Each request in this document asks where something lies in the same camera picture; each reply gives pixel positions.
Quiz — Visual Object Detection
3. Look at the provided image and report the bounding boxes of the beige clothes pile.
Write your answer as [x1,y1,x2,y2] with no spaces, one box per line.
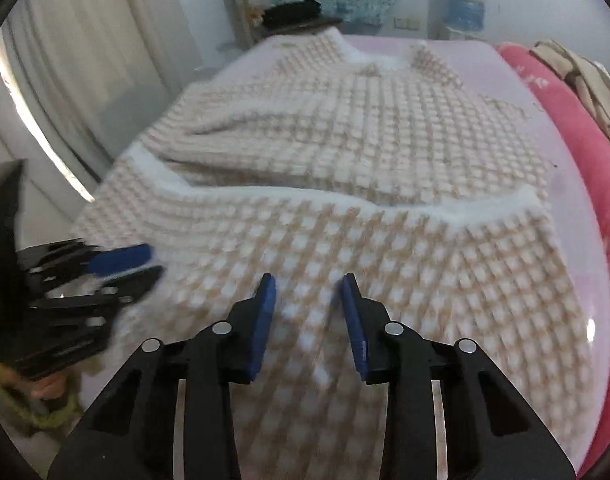
[530,40,610,156]

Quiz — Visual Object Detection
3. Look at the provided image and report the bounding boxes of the white curtain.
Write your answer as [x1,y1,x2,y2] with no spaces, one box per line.
[0,0,200,201]

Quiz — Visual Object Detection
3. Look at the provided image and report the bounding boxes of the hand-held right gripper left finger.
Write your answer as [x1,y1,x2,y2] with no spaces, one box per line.
[47,273,277,480]

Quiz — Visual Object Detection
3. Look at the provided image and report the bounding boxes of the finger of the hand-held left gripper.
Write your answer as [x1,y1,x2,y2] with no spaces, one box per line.
[20,242,153,281]
[32,266,164,311]

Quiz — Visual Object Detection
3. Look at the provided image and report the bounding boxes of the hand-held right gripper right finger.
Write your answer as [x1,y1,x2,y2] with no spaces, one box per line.
[339,273,578,480]

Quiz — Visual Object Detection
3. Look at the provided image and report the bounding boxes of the yellow green cloth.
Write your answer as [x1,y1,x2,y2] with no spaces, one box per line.
[0,365,86,431]

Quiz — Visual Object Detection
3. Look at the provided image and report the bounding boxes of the pink floral blanket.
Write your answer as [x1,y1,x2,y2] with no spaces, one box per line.
[495,42,610,476]

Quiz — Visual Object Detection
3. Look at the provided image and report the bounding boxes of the beige white checked sweater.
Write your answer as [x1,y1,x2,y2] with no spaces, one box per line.
[70,27,593,480]

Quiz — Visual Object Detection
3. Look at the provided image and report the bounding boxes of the wooden chair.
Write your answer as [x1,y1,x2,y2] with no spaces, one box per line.
[230,0,343,46]

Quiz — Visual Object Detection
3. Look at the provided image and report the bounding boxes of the person's left hand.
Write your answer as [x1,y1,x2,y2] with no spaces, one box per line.
[30,372,68,401]

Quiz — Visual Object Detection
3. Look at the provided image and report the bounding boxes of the black bag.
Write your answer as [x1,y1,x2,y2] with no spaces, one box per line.
[260,0,322,31]

